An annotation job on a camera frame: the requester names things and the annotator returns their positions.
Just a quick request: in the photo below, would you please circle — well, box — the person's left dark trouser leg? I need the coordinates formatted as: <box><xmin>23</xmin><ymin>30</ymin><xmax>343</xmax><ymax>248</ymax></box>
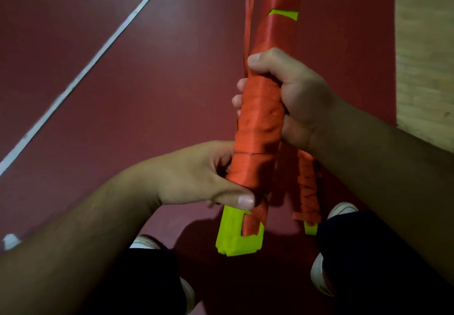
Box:
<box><xmin>80</xmin><ymin>247</ymin><xmax>188</xmax><ymax>315</ymax></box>

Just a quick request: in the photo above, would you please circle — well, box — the person's right dark trouser leg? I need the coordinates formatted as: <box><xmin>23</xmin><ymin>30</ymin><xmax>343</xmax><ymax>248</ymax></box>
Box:
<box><xmin>316</xmin><ymin>211</ymin><xmax>454</xmax><ymax>315</ymax></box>

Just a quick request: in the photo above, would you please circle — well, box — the small white object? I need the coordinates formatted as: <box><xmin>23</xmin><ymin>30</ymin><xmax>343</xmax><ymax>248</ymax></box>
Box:
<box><xmin>2</xmin><ymin>233</ymin><xmax>22</xmax><ymax>252</ymax></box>

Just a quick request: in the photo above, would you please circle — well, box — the person's right hand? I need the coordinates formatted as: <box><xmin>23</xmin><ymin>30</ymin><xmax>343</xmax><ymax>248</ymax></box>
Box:
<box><xmin>231</xmin><ymin>47</ymin><xmax>338</xmax><ymax>153</ymax></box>

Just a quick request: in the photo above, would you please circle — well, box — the person's left forearm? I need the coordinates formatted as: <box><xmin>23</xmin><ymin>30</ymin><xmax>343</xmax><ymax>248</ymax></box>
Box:
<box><xmin>0</xmin><ymin>155</ymin><xmax>163</xmax><ymax>315</ymax></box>

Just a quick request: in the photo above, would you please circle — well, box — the neon yellow racket handle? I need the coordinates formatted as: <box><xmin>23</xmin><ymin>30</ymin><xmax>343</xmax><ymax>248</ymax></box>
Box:
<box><xmin>215</xmin><ymin>0</ymin><xmax>306</xmax><ymax>257</ymax></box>

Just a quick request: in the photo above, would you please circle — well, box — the person's left white shoe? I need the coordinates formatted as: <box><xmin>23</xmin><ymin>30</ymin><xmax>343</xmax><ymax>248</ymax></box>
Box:
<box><xmin>129</xmin><ymin>235</ymin><xmax>196</xmax><ymax>315</ymax></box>

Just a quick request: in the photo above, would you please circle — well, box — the person's white shoe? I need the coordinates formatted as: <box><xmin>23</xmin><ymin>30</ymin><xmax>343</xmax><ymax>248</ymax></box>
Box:
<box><xmin>310</xmin><ymin>202</ymin><xmax>359</xmax><ymax>297</ymax></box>
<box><xmin>129</xmin><ymin>235</ymin><xmax>196</xmax><ymax>315</ymax></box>

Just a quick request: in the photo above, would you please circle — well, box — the person's right forearm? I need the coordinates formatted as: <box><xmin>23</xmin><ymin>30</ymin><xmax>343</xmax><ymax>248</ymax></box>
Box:
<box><xmin>308</xmin><ymin>95</ymin><xmax>454</xmax><ymax>287</ymax></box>

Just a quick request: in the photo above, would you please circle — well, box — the orange grip tape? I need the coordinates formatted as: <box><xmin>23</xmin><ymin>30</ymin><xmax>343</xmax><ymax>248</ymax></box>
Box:
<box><xmin>226</xmin><ymin>0</ymin><xmax>323</xmax><ymax>237</ymax></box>

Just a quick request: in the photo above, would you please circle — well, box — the person's left hand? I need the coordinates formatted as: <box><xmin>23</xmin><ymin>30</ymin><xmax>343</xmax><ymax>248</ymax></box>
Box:
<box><xmin>155</xmin><ymin>140</ymin><xmax>256</xmax><ymax>211</ymax></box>

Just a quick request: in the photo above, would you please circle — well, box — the person's dark trouser leg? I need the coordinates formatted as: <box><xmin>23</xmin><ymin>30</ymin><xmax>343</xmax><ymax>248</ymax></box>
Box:
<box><xmin>316</xmin><ymin>211</ymin><xmax>454</xmax><ymax>315</ymax></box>
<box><xmin>80</xmin><ymin>247</ymin><xmax>188</xmax><ymax>315</ymax></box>

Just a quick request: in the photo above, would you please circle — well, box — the person's right white shoe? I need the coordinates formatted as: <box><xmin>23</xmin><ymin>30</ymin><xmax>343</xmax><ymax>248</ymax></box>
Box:
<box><xmin>310</xmin><ymin>202</ymin><xmax>359</xmax><ymax>297</ymax></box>

